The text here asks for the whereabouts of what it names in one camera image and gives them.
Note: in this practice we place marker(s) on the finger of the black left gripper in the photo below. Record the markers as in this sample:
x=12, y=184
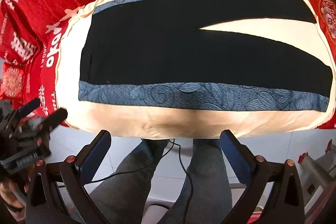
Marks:
x=12, y=120
x=52, y=121

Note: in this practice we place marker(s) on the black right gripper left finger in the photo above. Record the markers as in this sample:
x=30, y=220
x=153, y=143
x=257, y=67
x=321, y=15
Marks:
x=44, y=201

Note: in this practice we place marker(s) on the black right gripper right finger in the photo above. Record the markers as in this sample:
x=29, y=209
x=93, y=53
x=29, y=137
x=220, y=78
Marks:
x=285, y=201

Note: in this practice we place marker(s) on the black pants with blue trim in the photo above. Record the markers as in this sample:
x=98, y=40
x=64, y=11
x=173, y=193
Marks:
x=224, y=55

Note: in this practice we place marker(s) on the person's left hand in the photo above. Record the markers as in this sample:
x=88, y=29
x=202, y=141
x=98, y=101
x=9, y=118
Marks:
x=7, y=193

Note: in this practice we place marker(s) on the person's left leg grey trousers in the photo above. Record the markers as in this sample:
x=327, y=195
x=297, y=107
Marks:
x=122, y=198

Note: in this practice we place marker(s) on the person's leg grey trousers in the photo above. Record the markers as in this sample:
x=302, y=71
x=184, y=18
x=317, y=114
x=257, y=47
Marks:
x=122, y=198
x=206, y=195

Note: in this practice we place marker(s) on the person's right leg grey trousers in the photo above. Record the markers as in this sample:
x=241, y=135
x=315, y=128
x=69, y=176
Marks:
x=206, y=195

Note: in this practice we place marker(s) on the cream peach cushion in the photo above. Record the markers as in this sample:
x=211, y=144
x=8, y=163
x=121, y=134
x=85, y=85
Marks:
x=163, y=122

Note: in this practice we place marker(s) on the grey metal chair frame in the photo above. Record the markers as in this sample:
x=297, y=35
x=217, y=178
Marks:
x=324, y=207

